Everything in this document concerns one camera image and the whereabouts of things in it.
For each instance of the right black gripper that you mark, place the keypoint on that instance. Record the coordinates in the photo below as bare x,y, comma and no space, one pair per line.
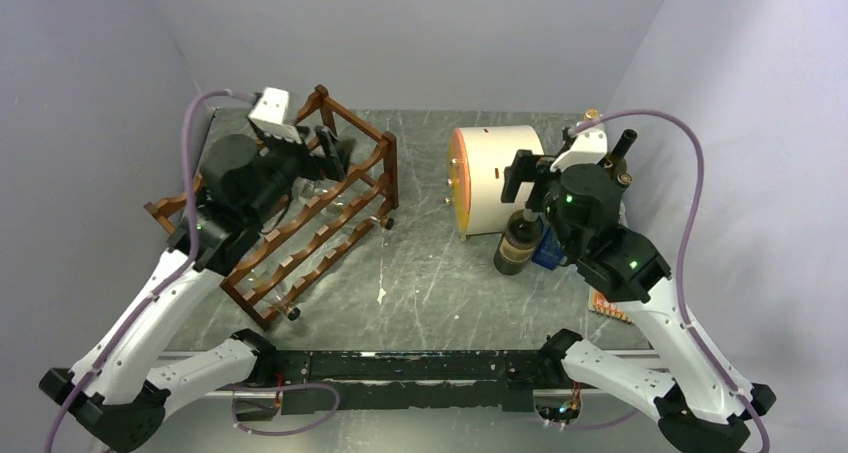
528,167

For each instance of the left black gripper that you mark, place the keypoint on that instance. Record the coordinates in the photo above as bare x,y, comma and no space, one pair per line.
337,149

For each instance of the blue square glass bottle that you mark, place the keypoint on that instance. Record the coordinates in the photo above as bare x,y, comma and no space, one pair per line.
548,253

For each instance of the green wine bottle white label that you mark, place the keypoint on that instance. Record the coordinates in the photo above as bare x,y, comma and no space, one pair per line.
614,162

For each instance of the clear whisky bottle black label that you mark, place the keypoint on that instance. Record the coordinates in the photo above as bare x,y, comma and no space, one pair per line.
623,181

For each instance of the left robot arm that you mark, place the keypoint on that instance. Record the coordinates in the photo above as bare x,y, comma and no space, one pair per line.
117,392

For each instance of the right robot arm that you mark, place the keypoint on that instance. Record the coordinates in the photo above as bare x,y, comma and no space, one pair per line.
701,403

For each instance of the brown wooden wine rack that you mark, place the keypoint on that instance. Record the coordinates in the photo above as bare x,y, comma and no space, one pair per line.
311,211

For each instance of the clear bottle bottom rack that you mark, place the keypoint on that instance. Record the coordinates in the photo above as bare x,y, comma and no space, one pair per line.
270,301

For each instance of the white cylinder drum orange face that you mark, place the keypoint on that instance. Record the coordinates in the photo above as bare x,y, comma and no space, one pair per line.
477,159

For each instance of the orange card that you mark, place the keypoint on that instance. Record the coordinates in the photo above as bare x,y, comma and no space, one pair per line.
599,304

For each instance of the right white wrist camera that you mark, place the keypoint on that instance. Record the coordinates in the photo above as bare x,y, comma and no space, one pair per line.
586,147

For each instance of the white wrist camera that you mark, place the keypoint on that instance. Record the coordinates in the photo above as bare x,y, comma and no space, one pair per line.
586,147
269,119

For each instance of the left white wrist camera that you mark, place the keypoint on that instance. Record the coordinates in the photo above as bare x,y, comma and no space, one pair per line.
269,119

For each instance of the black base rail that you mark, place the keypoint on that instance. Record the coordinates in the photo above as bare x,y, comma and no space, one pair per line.
356,380

